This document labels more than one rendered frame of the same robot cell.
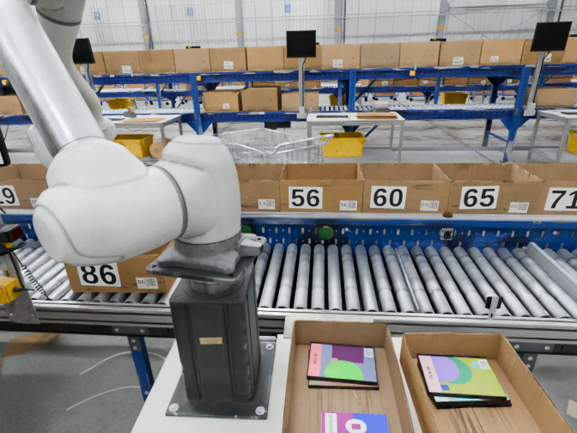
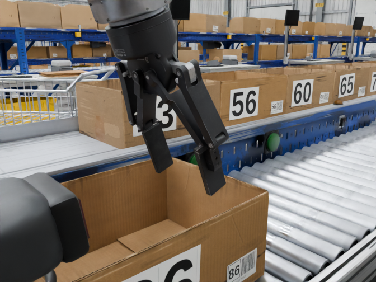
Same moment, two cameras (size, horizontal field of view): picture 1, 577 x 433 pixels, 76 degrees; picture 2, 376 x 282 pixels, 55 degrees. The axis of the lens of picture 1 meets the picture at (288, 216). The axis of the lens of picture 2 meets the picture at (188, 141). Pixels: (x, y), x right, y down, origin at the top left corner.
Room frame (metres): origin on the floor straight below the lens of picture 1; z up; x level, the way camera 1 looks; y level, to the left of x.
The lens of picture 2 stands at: (0.90, 1.01, 1.17)
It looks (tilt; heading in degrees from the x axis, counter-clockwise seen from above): 15 degrees down; 313
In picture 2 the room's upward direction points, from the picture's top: straight up
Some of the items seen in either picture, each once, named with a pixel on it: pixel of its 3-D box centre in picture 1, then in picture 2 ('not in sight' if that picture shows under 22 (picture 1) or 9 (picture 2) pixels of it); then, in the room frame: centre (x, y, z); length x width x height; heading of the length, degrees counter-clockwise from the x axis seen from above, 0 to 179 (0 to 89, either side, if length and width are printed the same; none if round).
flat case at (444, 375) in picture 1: (458, 375); not in sight; (0.72, -0.44, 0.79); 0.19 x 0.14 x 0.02; 84
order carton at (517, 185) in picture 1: (481, 187); (325, 82); (1.70, -0.95, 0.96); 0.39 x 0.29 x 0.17; 84
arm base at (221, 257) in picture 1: (216, 241); not in sight; (0.77, 0.17, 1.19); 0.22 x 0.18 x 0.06; 75
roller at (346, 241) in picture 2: not in sight; (266, 211); (1.36, 0.20, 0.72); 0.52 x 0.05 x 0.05; 174
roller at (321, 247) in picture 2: not in sight; (250, 219); (1.36, 0.27, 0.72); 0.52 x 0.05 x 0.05; 174
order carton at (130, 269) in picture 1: (131, 255); (134, 241); (1.35, 0.66, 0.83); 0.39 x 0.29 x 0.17; 86
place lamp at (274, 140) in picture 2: (325, 233); (273, 142); (1.56, -0.17, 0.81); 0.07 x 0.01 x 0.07; 84
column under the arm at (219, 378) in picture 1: (221, 331); not in sight; (0.78, 0.19, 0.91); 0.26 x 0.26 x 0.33; 86
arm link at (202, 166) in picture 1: (198, 186); not in sight; (0.77, 0.19, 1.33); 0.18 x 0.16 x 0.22; 140
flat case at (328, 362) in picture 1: (342, 362); not in sight; (0.80, -0.14, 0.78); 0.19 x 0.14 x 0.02; 81
